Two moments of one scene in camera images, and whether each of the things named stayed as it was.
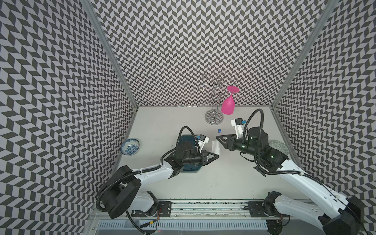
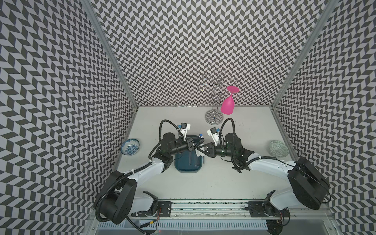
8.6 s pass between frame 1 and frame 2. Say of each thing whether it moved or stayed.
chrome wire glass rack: stayed
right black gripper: moved
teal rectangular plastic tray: stayed
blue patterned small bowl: stayed
